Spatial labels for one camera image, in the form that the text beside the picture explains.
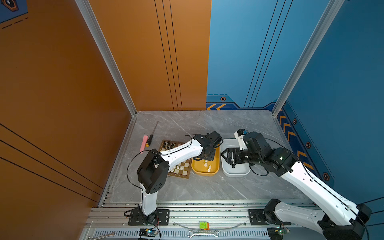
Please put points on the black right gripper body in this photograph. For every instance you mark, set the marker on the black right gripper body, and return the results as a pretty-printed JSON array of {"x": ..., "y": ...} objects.
[{"x": 243, "y": 156}]

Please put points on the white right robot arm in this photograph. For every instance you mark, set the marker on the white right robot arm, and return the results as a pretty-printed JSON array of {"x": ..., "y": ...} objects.
[{"x": 337, "y": 217}]

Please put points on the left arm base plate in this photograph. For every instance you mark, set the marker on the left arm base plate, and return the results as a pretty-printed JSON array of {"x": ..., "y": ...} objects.
[{"x": 160, "y": 217}]

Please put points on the silver wrench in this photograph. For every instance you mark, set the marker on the silver wrench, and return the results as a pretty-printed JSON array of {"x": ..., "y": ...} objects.
[{"x": 192, "y": 234}]

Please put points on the white chess pieces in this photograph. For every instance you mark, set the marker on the white chess pieces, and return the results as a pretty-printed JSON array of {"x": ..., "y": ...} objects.
[
  {"x": 207, "y": 166},
  {"x": 176, "y": 169}
]

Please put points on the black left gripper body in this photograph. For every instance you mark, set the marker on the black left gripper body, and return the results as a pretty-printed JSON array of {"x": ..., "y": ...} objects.
[{"x": 210, "y": 156}]

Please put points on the brown chessboard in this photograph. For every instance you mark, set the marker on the brown chessboard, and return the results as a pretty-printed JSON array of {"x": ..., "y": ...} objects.
[{"x": 183, "y": 169}]

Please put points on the yellow plastic tray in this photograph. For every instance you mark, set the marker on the yellow plastic tray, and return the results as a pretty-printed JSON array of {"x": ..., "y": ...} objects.
[{"x": 199, "y": 169}]

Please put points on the white chess pieces on board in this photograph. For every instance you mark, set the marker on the white chess pieces on board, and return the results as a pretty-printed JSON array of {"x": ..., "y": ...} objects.
[{"x": 176, "y": 169}]

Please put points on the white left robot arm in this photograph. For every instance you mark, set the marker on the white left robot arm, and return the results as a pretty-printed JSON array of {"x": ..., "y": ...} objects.
[{"x": 153, "y": 171}]

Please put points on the aluminium left corner post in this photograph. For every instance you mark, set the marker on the aluminium left corner post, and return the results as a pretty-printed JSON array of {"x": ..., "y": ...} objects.
[{"x": 101, "y": 42}]

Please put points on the green circuit board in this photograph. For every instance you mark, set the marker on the green circuit board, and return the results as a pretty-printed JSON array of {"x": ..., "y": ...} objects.
[{"x": 148, "y": 233}]

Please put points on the white plastic tray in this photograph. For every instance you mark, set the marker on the white plastic tray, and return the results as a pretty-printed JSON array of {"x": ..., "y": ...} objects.
[{"x": 240, "y": 170}]

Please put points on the green orange small box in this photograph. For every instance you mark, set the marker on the green orange small box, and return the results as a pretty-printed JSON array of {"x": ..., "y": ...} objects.
[{"x": 204, "y": 226}]

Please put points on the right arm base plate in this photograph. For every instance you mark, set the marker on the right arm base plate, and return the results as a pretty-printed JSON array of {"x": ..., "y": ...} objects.
[{"x": 260, "y": 217}]

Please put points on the aluminium corner post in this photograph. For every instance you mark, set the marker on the aluminium corner post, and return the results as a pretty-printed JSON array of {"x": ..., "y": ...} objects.
[
  {"x": 101, "y": 42},
  {"x": 318, "y": 34}
]

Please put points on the aluminium right corner post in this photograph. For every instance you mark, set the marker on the aluminium right corner post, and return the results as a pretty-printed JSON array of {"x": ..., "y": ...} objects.
[{"x": 318, "y": 34}]

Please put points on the black chess pieces on board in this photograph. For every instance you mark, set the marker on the black chess pieces on board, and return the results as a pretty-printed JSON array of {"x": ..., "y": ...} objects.
[{"x": 167, "y": 145}]

